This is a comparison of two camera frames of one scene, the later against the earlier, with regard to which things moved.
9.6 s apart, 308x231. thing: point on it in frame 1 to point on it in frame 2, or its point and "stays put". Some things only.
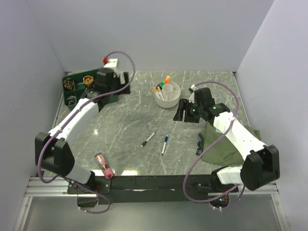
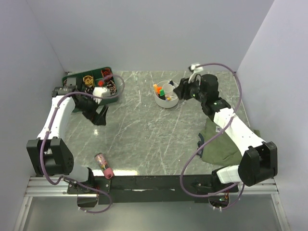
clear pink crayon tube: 108,173 stays put
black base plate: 151,188 stays put
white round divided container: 172,93 stays put
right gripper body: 192,113 to 191,89
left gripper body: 117,84 to 88,107
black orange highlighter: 166,80 to 158,90
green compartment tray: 75,84 stays put
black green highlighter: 161,83 to 161,94
